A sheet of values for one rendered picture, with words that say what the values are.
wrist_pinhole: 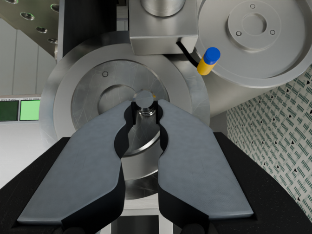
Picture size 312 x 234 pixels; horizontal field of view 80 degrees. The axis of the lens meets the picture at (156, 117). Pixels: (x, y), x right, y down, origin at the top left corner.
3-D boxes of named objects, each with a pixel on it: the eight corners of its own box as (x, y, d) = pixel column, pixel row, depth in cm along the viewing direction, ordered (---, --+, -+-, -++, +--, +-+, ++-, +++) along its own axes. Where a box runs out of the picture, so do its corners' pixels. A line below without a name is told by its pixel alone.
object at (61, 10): (68, -103, 20) (61, 63, 17) (116, 29, 43) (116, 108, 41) (63, -103, 20) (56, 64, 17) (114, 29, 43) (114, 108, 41)
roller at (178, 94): (190, 42, 16) (195, 180, 15) (170, 103, 42) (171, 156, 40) (56, 43, 16) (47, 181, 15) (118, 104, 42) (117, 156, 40)
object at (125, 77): (76, 54, 15) (172, 61, 14) (86, 64, 17) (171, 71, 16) (61, 151, 14) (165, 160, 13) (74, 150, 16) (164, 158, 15)
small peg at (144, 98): (152, 84, 11) (159, 106, 11) (152, 96, 14) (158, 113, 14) (129, 91, 11) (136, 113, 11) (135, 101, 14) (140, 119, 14)
